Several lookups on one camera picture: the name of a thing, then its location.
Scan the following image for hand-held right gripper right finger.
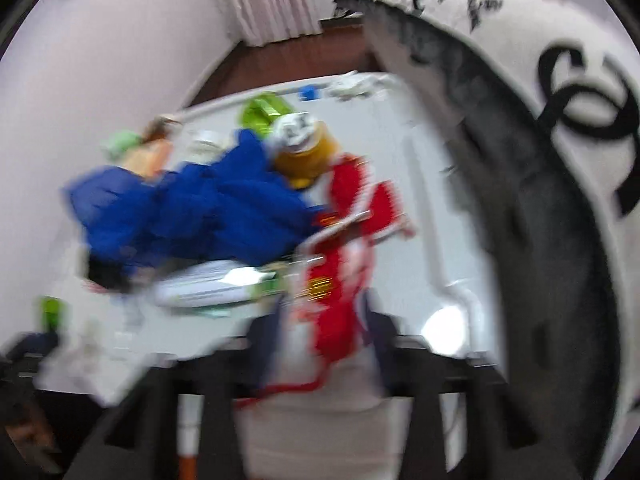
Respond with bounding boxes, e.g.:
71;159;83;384
359;305;568;480

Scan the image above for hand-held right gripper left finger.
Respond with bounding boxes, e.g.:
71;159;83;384
75;310;287;480

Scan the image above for red and white cloth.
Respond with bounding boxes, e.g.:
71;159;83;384
235;155;418;480

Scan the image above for white green ointment tube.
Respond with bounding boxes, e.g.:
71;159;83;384
155;259;282;312

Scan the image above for blue cloth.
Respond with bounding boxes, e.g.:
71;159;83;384
62;130;326;288

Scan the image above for yellow jar with white lid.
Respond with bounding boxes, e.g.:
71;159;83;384
270;112;342;189

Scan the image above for light green bottle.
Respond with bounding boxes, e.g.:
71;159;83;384
100;130;144;161

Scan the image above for tan cardboard box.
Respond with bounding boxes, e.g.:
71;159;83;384
122;140;174;179

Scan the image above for black white printed blanket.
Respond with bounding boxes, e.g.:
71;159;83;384
332;0;640;480

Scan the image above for bright green packet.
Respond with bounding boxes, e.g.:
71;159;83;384
240;92;297;136

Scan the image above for crumpled white tissue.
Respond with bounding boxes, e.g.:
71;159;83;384
325;74;377;102

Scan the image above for pale patterned curtain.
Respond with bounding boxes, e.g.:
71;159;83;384
202;0;324;47

